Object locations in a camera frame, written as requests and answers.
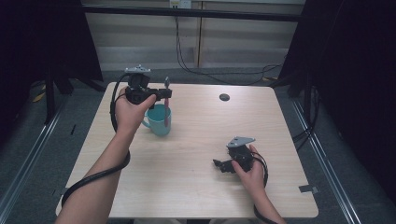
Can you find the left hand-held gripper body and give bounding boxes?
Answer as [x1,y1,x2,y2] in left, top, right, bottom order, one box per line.
[124,63,161,105]

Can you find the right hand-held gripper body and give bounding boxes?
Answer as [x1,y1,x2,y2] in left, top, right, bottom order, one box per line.
[225,135,257,174]

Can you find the pink toothbrush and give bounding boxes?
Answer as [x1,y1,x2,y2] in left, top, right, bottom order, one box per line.
[163,76,172,128]

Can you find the teal cup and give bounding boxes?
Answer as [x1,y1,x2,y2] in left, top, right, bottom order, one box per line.
[141,103,173,137]

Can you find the person's right hand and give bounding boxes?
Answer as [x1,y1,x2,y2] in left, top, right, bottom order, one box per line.
[231,144,266,194]

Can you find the person's left hand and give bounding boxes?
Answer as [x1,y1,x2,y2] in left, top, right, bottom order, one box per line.
[114,87,158,135]

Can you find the black horizontal bar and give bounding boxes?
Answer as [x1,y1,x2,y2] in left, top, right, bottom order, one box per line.
[81,5,304,22]

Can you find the black metal stand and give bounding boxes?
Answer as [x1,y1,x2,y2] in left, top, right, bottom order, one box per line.
[44,66,58,126]

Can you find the yellow floor scrap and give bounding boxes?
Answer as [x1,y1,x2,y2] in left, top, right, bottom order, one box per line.
[32,91,47,104]

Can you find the black curtain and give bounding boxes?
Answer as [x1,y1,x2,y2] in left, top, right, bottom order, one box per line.
[0,0,105,132]
[277,0,396,204]

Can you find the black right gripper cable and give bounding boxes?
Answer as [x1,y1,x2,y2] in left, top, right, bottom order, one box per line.
[252,151,278,224]

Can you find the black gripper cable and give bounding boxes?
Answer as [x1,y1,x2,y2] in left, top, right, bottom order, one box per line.
[61,72,132,208]
[252,151,278,224]

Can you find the black hanging wall cable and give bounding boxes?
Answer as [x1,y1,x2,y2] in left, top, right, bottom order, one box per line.
[174,15,284,86]

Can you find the black floor cables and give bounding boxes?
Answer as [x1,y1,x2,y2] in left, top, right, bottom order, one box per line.
[291,86,322,151]

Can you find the metal floor rail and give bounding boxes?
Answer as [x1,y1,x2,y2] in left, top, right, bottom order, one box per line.
[290,98,363,224]
[0,94,70,217]

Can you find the white wall outlet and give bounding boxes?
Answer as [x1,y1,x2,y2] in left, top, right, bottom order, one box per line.
[169,0,192,9]

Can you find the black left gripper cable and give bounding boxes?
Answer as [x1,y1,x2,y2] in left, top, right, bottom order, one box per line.
[61,72,132,208]

